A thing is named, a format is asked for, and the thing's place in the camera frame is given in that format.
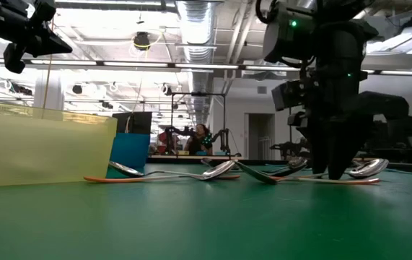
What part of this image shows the black background robot rig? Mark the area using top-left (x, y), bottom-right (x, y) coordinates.
top-left (362, 114), bottom-right (412, 162)

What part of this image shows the silver ventilation duct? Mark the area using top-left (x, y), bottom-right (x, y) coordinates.
top-left (175, 0), bottom-right (216, 126)

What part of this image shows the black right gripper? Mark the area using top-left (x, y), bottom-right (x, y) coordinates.
top-left (287, 68), bottom-right (371, 181)

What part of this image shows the grey door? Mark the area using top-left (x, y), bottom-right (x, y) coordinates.
top-left (244, 113), bottom-right (276, 162)

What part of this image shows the black overhead frame bar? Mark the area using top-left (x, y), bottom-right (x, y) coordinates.
top-left (0, 57), bottom-right (412, 77)

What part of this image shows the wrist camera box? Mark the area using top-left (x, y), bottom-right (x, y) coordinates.
top-left (272, 79), bottom-right (306, 111)
top-left (32, 0), bottom-right (57, 22)

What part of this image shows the black overhead camera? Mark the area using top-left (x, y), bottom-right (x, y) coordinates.
top-left (132, 31), bottom-right (152, 51)

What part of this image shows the dark blue plastic bin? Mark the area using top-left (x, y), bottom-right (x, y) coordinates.
top-left (110, 132), bottom-right (152, 170)

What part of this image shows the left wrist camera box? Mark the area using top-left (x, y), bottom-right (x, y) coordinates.
top-left (32, 0), bottom-right (57, 22)

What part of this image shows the person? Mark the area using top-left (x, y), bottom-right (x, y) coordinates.
top-left (183, 123), bottom-right (214, 157)

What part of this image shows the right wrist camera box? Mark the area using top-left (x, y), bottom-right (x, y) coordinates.
top-left (272, 79), bottom-right (306, 111)

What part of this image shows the black background rig frame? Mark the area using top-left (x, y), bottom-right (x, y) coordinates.
top-left (170, 92), bottom-right (227, 157)

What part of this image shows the orange-handled silver spoon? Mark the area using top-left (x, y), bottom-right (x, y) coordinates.
top-left (108, 160), bottom-right (242, 181)
top-left (270, 157), bottom-right (390, 181)
top-left (84, 160), bottom-right (236, 183)
top-left (233, 160), bottom-right (382, 186)

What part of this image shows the yellow-green plastic bin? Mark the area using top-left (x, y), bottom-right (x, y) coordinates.
top-left (0, 100), bottom-right (118, 189)

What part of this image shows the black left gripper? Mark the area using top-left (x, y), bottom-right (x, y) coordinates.
top-left (0, 0), bottom-right (73, 75)

